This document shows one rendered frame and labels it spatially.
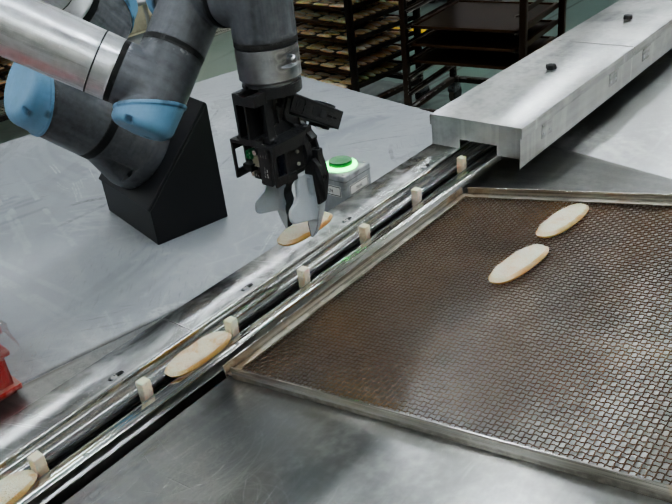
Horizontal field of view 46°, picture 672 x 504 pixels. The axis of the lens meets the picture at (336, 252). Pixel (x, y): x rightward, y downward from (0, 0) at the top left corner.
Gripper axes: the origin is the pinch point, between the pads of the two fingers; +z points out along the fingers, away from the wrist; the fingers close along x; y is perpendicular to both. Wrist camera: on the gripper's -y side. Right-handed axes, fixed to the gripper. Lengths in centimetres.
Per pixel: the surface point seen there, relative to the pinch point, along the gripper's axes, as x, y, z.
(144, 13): -443, -310, 75
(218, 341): 0.9, 18.5, 7.7
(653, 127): 19, -79, 12
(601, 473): 51, 25, -3
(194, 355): 0.7, 22.1, 7.5
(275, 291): -1.8, 5.4, 8.6
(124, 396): -1.8, 31.0, 8.6
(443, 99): -156, -277, 94
